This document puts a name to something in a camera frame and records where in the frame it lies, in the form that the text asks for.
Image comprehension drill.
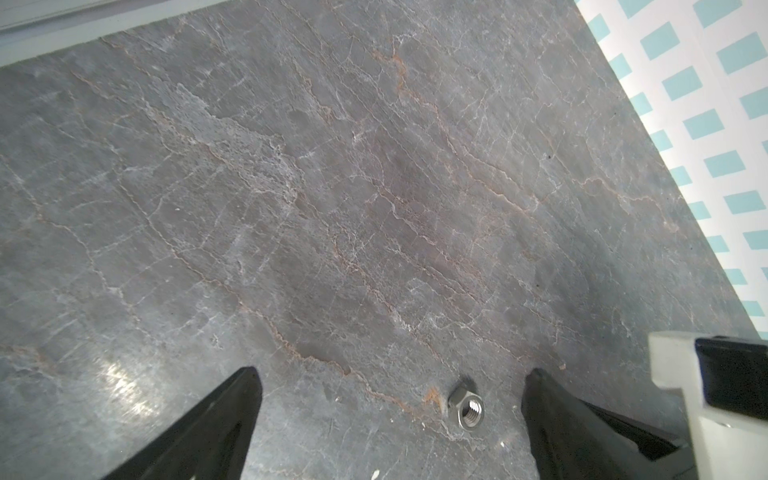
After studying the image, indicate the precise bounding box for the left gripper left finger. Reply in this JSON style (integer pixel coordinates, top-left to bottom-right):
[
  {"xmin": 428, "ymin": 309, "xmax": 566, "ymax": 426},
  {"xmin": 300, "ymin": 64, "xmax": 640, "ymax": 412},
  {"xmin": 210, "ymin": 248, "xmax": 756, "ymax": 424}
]
[{"xmin": 106, "ymin": 366, "xmax": 262, "ymax": 479}]

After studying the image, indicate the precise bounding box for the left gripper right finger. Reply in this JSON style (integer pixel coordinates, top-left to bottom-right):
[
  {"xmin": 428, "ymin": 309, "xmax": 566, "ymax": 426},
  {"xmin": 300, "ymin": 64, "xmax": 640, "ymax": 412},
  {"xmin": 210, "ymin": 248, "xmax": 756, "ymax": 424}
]
[{"xmin": 521, "ymin": 368, "xmax": 690, "ymax": 479}]

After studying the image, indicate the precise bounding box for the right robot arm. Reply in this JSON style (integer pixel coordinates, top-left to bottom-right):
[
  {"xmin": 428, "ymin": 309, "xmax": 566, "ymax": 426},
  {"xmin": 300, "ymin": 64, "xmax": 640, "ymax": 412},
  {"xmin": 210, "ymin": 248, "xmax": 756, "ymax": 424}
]
[{"xmin": 649, "ymin": 331, "xmax": 767, "ymax": 479}]

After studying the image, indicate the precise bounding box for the silver hex nut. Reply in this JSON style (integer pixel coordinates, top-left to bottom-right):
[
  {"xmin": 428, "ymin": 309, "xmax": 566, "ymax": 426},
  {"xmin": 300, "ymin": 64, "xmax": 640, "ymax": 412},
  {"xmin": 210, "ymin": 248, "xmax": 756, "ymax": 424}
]
[{"xmin": 447, "ymin": 385, "xmax": 485, "ymax": 431}]

